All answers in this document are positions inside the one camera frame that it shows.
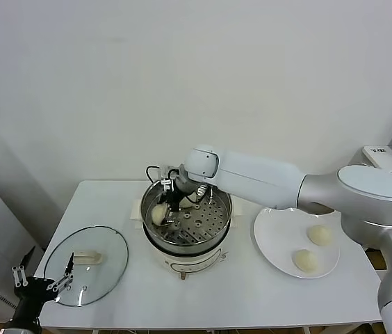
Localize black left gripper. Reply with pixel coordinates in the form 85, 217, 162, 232
11, 246, 75, 319

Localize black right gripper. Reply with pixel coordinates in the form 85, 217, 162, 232
157, 179, 185, 227

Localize round glass pot lid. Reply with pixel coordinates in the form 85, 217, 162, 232
44, 225, 130, 307

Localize perforated steel steamer basket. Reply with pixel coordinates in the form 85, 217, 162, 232
140, 170, 234, 250

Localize white electric cooker base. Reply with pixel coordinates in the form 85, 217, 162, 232
131, 194, 244, 281

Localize round white plate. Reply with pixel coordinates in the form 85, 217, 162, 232
254, 207, 341, 279

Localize white side desk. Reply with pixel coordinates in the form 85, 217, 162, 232
329, 144, 392, 276

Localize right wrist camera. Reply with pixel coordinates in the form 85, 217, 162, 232
159, 164, 180, 182

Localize black cooker power cable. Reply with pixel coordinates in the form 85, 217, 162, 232
145, 166, 173, 184

